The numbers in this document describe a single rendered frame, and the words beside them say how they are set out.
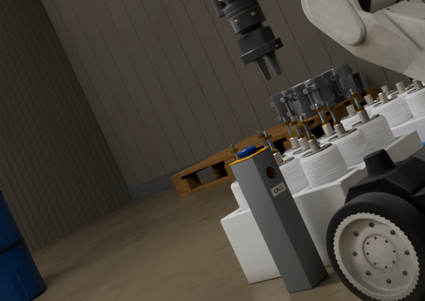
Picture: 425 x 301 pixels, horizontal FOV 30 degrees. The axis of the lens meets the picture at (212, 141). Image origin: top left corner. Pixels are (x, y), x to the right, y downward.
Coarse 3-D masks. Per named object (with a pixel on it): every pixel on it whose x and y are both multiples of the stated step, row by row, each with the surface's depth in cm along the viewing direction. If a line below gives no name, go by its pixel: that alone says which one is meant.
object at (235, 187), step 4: (232, 184) 199; (236, 184) 197; (232, 188) 199; (236, 188) 197; (240, 188) 196; (236, 192) 198; (240, 192) 197; (236, 196) 198; (240, 196) 197; (240, 200) 198; (244, 200) 197; (240, 204) 198; (244, 204) 197; (240, 208) 200; (244, 208) 197; (248, 208) 197
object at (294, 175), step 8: (296, 160) 189; (280, 168) 187; (288, 168) 187; (296, 168) 188; (288, 176) 187; (296, 176) 188; (304, 176) 189; (288, 184) 187; (296, 184) 188; (304, 184) 189; (296, 192) 187
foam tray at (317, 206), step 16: (400, 144) 194; (416, 144) 199; (400, 160) 192; (352, 176) 177; (304, 192) 181; (320, 192) 177; (336, 192) 174; (304, 208) 182; (320, 208) 179; (336, 208) 176; (224, 224) 199; (240, 224) 196; (256, 224) 193; (320, 224) 180; (240, 240) 198; (256, 240) 194; (320, 240) 182; (240, 256) 199; (256, 256) 196; (320, 256) 183; (256, 272) 198; (272, 272) 194
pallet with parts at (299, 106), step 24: (336, 72) 508; (288, 96) 544; (312, 96) 489; (336, 96) 509; (360, 96) 503; (288, 120) 547; (312, 120) 473; (240, 144) 556; (288, 144) 468; (192, 168) 539; (216, 168) 578; (192, 192) 546
